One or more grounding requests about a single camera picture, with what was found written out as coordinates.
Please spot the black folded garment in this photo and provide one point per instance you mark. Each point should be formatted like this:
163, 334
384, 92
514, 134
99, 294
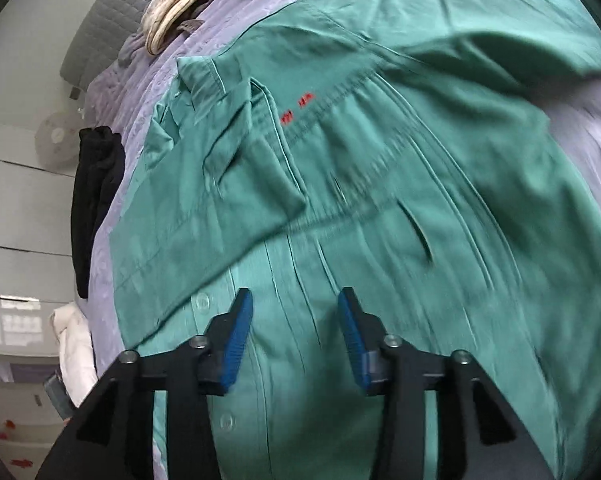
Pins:
99, 173

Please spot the white round fan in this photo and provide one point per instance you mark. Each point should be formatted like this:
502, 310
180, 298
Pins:
57, 139

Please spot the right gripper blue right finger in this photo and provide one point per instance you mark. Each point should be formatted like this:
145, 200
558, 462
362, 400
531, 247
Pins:
385, 365

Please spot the white puffer jacket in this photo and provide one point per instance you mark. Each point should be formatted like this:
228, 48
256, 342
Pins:
75, 351

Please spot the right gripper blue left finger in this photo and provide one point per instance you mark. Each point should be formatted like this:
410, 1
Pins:
206, 365

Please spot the grey quilted headboard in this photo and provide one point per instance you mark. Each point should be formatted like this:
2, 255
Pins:
99, 38

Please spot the green work jacket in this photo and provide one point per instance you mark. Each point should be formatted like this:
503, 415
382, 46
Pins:
380, 209

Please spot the white wardrobe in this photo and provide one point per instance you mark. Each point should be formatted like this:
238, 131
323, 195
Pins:
36, 277

